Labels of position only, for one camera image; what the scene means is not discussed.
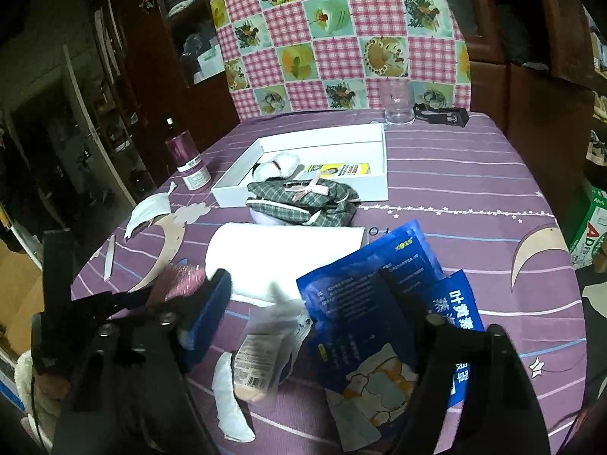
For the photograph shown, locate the green and white carton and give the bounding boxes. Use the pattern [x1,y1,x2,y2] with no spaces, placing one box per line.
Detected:
[569,187,607,268]

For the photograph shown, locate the purple bottle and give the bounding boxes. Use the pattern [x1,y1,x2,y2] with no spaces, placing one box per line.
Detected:
[164,118,199,171]

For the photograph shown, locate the white narrow strip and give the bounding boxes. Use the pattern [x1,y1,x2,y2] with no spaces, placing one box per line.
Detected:
[103,236,116,280]

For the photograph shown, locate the green plaid doll garment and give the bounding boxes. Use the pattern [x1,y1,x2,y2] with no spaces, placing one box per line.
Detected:
[245,177,361,226]

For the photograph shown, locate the dark wooden cupboard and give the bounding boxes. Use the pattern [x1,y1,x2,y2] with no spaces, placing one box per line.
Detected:
[462,0,593,152]

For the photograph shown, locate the pink checked patchwork cloth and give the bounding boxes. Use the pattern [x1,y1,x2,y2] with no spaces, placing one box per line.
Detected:
[201,0,472,121]

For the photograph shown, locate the white curved mask piece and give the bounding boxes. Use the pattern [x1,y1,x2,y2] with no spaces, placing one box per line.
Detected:
[124,181,177,242]

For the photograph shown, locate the purple moon print tablecloth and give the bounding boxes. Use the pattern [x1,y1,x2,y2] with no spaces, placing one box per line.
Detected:
[71,109,589,455]

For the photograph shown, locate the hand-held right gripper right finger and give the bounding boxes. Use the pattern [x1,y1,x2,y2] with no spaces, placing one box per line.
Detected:
[396,315,546,455]

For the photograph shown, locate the white jar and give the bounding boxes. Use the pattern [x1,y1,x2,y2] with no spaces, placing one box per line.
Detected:
[182,154,212,191]

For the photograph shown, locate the white paper towel roll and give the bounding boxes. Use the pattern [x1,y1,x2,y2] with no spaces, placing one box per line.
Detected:
[205,224,368,306]

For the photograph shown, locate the pink ribbon bow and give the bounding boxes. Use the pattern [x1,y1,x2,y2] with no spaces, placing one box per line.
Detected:
[285,175,330,200]

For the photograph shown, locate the white door frame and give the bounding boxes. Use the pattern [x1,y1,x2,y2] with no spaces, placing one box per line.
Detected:
[61,45,138,209]

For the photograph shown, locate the pink glittery soft item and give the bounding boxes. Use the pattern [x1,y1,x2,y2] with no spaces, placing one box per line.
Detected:
[147,263,209,308]

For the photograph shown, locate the clear glass cup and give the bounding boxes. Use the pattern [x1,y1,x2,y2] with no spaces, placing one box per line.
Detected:
[379,80,413,126]

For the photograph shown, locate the dark wooden glass cabinet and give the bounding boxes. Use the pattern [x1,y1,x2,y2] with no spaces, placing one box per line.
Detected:
[90,0,240,190]

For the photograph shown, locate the blue eye mask packet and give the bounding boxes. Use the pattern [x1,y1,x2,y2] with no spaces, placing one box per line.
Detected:
[358,219,447,285]
[427,270,485,408]
[296,269,430,453]

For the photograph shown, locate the clear packet of beige pad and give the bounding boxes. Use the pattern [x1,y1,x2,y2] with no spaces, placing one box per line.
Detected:
[232,315,314,403]

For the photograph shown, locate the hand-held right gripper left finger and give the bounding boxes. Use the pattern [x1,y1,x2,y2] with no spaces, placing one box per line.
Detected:
[52,269,234,455]

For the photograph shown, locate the lavender fabric pouch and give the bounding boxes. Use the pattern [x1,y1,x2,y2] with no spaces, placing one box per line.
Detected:
[251,211,296,226]

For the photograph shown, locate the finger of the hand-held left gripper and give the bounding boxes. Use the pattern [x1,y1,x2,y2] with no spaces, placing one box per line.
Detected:
[75,289,159,324]

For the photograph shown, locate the shelf with packaged goods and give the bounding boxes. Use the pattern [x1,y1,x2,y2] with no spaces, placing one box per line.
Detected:
[583,5,607,124]

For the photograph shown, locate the white shallow box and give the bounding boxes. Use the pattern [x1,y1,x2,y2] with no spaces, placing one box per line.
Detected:
[211,123,390,208]

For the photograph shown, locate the yellow flat packet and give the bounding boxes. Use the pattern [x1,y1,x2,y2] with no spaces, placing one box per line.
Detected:
[303,162,373,177]

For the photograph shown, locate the white fluffy pom-pom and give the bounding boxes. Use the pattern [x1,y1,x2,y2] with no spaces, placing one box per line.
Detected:
[272,152,304,174]
[253,161,280,182]

